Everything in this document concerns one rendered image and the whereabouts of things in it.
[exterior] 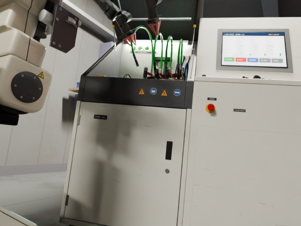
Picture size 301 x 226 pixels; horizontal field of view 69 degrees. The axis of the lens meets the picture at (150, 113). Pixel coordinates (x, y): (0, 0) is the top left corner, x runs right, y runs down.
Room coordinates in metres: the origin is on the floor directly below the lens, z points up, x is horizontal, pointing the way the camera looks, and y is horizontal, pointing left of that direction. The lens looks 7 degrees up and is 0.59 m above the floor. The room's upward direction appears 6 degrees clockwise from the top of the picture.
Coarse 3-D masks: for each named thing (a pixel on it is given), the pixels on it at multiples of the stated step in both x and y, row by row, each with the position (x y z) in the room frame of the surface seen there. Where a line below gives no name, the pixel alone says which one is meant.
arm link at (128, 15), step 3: (114, 6) 1.25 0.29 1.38; (117, 9) 1.26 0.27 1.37; (117, 12) 1.26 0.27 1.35; (120, 12) 1.29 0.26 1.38; (123, 12) 1.32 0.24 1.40; (126, 12) 1.34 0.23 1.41; (126, 15) 1.31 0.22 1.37; (129, 15) 1.33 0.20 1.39; (108, 18) 1.31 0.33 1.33; (114, 18) 1.30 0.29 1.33; (126, 18) 1.32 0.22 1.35; (129, 18) 1.34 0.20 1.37; (126, 21) 1.33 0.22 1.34
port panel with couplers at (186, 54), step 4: (176, 52) 1.75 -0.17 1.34; (180, 52) 1.74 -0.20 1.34; (184, 52) 1.73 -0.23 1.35; (188, 52) 1.73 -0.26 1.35; (176, 56) 1.75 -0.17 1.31; (180, 56) 1.74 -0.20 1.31; (184, 56) 1.70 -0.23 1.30; (188, 56) 1.73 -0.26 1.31; (176, 60) 1.75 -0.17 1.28; (184, 60) 1.73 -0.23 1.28; (176, 64) 1.75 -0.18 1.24; (184, 64) 1.73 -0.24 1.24; (188, 64) 1.73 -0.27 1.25; (184, 68) 1.73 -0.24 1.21; (176, 72) 1.74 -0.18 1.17
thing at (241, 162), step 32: (224, 96) 1.15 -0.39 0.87; (256, 96) 1.12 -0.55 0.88; (288, 96) 1.09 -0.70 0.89; (192, 128) 1.19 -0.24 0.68; (224, 128) 1.15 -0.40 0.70; (256, 128) 1.12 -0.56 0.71; (288, 128) 1.09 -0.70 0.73; (192, 160) 1.18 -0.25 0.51; (224, 160) 1.15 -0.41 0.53; (256, 160) 1.12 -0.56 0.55; (288, 160) 1.09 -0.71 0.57; (192, 192) 1.18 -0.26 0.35; (224, 192) 1.15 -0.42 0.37; (256, 192) 1.12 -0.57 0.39; (288, 192) 1.09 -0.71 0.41; (192, 224) 1.18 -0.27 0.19; (224, 224) 1.14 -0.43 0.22; (256, 224) 1.12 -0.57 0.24; (288, 224) 1.09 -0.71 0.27
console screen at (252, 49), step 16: (224, 32) 1.47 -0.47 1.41; (240, 32) 1.45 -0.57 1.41; (256, 32) 1.42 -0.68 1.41; (272, 32) 1.40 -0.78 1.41; (288, 32) 1.38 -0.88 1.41; (224, 48) 1.43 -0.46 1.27; (240, 48) 1.41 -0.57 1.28; (256, 48) 1.39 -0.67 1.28; (272, 48) 1.37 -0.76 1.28; (288, 48) 1.36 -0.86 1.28; (224, 64) 1.40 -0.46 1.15; (240, 64) 1.38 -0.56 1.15; (256, 64) 1.36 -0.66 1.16; (272, 64) 1.35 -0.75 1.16; (288, 64) 1.33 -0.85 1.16
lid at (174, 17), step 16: (128, 0) 1.57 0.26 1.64; (176, 0) 1.50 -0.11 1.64; (192, 0) 1.46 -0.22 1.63; (144, 16) 1.65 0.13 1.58; (176, 16) 1.60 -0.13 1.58; (192, 16) 1.56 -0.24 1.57; (144, 32) 1.76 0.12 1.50; (160, 32) 1.73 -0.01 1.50; (176, 32) 1.70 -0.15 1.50; (192, 32) 1.68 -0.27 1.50
